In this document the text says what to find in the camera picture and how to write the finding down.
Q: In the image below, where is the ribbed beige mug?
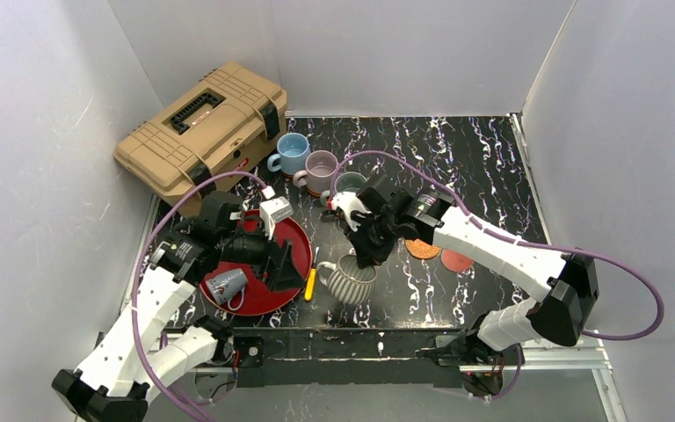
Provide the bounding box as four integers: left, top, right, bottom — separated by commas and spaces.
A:
316, 254, 377, 305

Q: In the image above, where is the light blue mug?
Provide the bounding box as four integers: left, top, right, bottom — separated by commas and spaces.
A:
266, 133, 311, 177

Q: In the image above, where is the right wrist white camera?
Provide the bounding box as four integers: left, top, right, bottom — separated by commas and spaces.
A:
328, 191, 372, 232

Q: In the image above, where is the wrist white camera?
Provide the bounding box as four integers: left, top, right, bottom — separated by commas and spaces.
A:
259, 197, 294, 240
328, 191, 372, 232

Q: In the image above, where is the dark grey mug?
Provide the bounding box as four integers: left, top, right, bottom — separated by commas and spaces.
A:
317, 171, 367, 206

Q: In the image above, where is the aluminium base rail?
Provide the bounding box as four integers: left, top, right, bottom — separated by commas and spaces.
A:
193, 328, 611, 395

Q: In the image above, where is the lilac mug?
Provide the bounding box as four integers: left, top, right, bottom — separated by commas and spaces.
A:
292, 150, 338, 197

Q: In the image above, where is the tan plastic toolbox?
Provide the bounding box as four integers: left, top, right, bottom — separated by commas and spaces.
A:
113, 62, 287, 206

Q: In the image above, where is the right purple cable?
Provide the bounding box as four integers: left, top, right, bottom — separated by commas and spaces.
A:
328, 149, 665, 402

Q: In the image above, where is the red apple coaster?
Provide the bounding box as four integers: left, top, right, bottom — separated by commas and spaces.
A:
440, 249, 474, 273

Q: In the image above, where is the red round tray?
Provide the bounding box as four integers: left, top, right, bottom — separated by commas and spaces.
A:
200, 210, 313, 317

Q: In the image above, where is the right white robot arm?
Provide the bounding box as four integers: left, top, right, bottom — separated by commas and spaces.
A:
330, 176, 599, 351

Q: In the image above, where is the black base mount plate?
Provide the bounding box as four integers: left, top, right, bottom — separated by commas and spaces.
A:
221, 336, 265, 368

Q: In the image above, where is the small white grey mug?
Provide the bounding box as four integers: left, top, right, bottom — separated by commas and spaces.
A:
204, 268, 248, 310

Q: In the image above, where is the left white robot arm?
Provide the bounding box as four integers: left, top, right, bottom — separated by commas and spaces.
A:
52, 188, 306, 421

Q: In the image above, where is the yellow handled screwdriver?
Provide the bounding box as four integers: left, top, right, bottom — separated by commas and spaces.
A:
303, 246, 320, 302

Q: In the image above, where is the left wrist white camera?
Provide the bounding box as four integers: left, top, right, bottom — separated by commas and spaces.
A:
259, 197, 294, 240

